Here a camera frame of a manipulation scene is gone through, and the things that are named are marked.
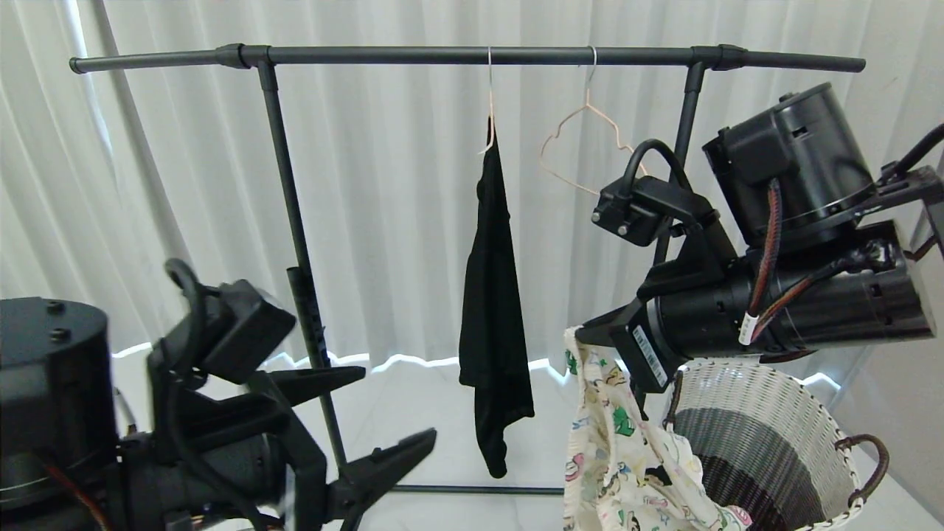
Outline black short-sleeved shirt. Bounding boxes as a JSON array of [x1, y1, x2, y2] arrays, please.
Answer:
[[458, 118, 536, 479]]

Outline white curtain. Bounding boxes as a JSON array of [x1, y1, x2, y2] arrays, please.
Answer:
[[0, 0, 944, 384]]

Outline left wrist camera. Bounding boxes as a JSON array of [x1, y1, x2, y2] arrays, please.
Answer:
[[147, 279, 297, 443]]

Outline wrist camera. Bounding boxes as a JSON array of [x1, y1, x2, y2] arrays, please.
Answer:
[[147, 279, 297, 443], [590, 173, 738, 296]]

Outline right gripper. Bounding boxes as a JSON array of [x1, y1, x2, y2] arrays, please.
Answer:
[[611, 221, 937, 392]]

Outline pink clothes hanger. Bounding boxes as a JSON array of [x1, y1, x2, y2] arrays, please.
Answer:
[[538, 46, 650, 198], [479, 47, 498, 156]]

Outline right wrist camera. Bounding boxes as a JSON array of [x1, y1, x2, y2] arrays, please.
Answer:
[[590, 173, 738, 296]]

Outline cream printed garment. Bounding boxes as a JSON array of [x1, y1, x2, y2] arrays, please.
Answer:
[[563, 327, 753, 531]]

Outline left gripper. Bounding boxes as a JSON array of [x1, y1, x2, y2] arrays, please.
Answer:
[[118, 364, 438, 531]]

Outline black cable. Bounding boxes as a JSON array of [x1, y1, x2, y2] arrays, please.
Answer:
[[622, 139, 694, 196], [164, 257, 212, 349], [878, 122, 944, 185]]

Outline white laundry basket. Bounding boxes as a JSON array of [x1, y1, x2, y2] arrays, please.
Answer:
[[660, 358, 890, 531]]

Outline black clothes rack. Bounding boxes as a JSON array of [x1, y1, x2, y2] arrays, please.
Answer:
[[69, 43, 867, 496]]

